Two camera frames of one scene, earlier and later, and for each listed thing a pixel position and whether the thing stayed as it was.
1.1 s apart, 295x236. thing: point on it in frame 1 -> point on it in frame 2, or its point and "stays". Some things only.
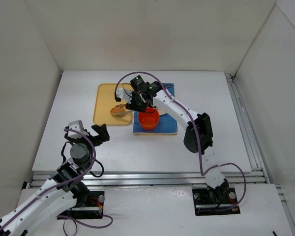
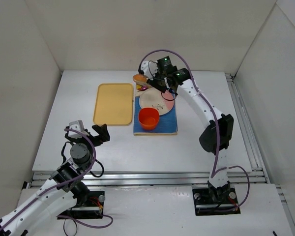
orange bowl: [149, 119] stays
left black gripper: [94, 138] stays
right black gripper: [137, 105] -> [156, 82]
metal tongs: [122, 105] -> [144, 83]
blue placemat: [167, 124] stays
